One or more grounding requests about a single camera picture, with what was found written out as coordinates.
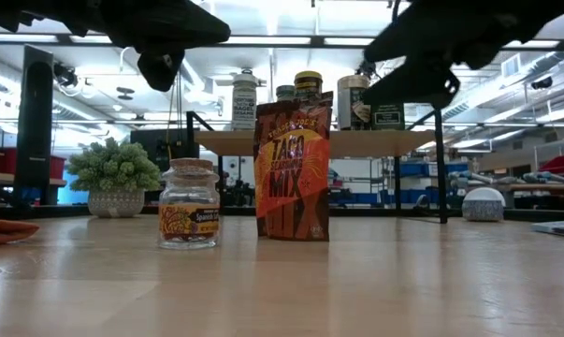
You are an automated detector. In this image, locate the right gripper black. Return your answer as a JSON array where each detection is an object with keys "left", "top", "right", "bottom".
[{"left": 361, "top": 0, "right": 564, "bottom": 110}]

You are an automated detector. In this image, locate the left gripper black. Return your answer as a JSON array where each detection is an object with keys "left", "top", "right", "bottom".
[{"left": 0, "top": 0, "right": 230, "bottom": 93}]

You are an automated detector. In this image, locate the green black pepper tin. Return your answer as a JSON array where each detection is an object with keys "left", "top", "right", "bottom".
[{"left": 370, "top": 102, "right": 406, "bottom": 131}]

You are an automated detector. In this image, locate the furikake seasoning jar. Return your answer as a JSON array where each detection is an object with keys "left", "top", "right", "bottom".
[{"left": 336, "top": 74, "right": 372, "bottom": 131}]

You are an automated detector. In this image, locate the white-label herb spice jar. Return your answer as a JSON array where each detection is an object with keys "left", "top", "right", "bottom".
[{"left": 231, "top": 69, "right": 258, "bottom": 131}]

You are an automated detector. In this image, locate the yellow-lid crunchy onion can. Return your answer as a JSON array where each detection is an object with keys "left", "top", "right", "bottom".
[{"left": 293, "top": 70, "right": 324, "bottom": 102}]

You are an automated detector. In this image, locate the green-lidded glass spice jar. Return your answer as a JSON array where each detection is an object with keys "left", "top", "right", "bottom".
[{"left": 275, "top": 84, "right": 296, "bottom": 103}]

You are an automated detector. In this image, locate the orange taco seasoning pouch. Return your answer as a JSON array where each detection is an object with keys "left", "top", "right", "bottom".
[{"left": 253, "top": 91, "right": 334, "bottom": 242}]

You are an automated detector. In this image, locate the small saffron glass jar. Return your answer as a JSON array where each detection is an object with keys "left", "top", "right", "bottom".
[{"left": 157, "top": 157, "right": 221, "bottom": 250}]

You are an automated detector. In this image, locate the wooden shelf with black legs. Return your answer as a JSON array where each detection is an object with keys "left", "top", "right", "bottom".
[{"left": 186, "top": 108, "right": 450, "bottom": 225}]

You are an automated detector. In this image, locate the black overhead light bar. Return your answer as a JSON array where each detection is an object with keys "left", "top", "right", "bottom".
[{"left": 0, "top": 31, "right": 564, "bottom": 51}]

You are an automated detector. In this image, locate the blue storage bin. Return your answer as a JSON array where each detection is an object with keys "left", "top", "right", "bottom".
[{"left": 399, "top": 161, "right": 470, "bottom": 178}]

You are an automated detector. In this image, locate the green plant in white pot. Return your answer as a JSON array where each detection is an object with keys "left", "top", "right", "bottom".
[{"left": 67, "top": 138, "right": 160, "bottom": 219}]

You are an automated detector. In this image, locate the white patterned bowl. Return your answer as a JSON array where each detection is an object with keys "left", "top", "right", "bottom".
[{"left": 461, "top": 186, "right": 506, "bottom": 223}]

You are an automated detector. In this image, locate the blue panel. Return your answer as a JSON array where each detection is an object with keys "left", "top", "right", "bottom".
[{"left": 56, "top": 170, "right": 90, "bottom": 206}]

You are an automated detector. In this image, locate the red storage bin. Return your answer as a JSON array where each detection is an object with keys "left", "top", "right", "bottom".
[{"left": 0, "top": 147, "right": 66, "bottom": 180}]

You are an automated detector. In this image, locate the flat blue book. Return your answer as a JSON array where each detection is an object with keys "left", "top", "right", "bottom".
[{"left": 531, "top": 219, "right": 564, "bottom": 240}]

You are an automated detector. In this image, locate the orange cloth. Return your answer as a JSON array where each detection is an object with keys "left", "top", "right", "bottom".
[{"left": 0, "top": 219, "right": 41, "bottom": 248}]

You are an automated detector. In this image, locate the thin hanging cable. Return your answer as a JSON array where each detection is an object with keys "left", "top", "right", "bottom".
[{"left": 166, "top": 69, "right": 187, "bottom": 135}]

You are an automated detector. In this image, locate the black camera on post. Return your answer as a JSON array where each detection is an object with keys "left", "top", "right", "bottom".
[{"left": 52, "top": 61, "right": 80, "bottom": 89}]

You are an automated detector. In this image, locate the black upright post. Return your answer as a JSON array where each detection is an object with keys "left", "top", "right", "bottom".
[{"left": 13, "top": 44, "right": 54, "bottom": 210}]

